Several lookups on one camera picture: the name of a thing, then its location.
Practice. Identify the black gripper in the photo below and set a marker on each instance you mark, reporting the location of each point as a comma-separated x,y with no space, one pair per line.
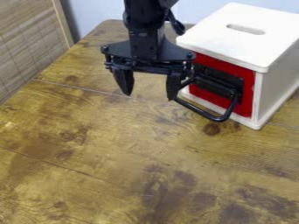
147,56

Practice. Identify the red drawer front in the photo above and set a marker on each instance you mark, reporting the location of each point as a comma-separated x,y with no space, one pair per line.
220,79

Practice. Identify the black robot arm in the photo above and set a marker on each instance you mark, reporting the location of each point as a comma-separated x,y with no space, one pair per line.
144,17

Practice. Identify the white wooden drawer box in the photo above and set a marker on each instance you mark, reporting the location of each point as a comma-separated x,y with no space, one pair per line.
251,43

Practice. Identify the woven bamboo blind panel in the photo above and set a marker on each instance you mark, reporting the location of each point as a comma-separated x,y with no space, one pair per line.
35,37

